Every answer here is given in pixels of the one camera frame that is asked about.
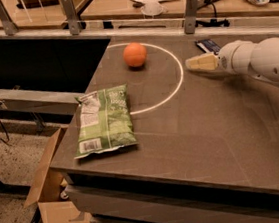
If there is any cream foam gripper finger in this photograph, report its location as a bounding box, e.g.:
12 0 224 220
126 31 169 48
185 52 219 72

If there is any dark blue rxbar wrapper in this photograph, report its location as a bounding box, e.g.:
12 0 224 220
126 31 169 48
195 39 221 55

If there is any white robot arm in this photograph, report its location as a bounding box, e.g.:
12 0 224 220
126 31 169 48
185 37 279 88

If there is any orange fruit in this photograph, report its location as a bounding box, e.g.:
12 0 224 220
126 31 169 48
123 42 147 68

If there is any white face mask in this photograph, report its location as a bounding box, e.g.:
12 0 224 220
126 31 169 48
141 1 166 17

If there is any green chip bag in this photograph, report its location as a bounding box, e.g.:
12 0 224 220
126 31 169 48
75 85 137 159

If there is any grey drawer front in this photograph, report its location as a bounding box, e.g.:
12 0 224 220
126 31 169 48
66 185 279 223

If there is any cardboard box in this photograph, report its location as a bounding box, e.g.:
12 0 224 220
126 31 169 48
24 128 91 223

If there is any black cable on desk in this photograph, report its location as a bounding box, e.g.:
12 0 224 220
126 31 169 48
193 0 231 32

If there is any metal bracket right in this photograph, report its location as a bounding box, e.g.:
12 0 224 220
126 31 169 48
183 0 198 35

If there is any metal bracket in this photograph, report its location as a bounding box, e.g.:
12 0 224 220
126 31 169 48
183 0 198 35
60 0 81 35
0 0 18 36

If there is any metal bracket middle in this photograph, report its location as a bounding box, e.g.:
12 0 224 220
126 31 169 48
60 0 81 35

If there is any metal bracket left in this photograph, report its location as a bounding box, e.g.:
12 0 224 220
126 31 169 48
0 0 18 36

